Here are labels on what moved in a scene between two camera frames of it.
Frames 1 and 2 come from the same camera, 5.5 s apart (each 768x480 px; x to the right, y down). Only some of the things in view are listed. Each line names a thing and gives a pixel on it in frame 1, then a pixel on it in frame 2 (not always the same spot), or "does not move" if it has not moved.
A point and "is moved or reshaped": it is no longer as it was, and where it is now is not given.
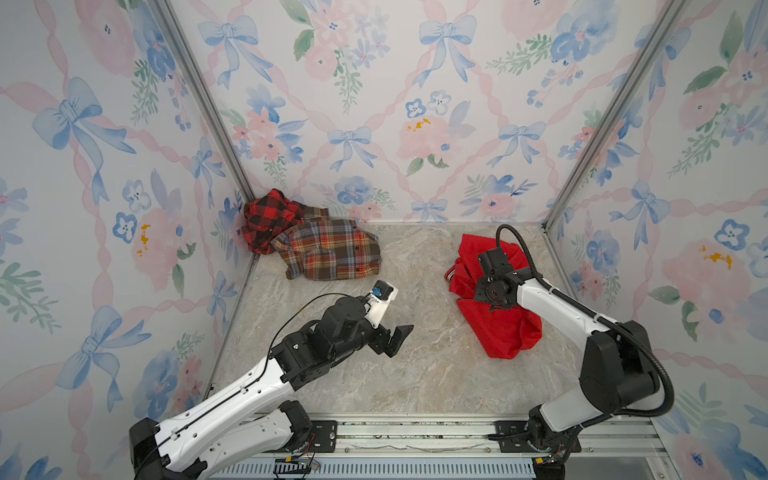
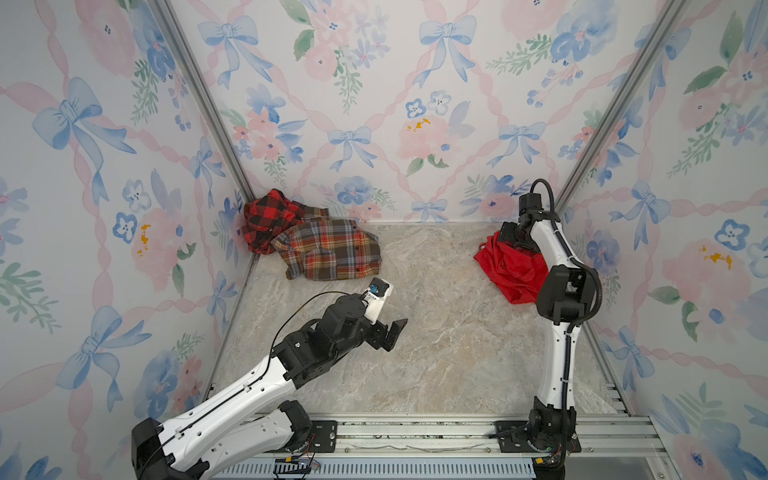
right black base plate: (514, 427) does not move
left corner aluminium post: (214, 107) does not move
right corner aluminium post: (673, 15) does not move
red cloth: (505, 333) is moved or reshaped
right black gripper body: (483, 293) to (509, 231)
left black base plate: (323, 437) does not move
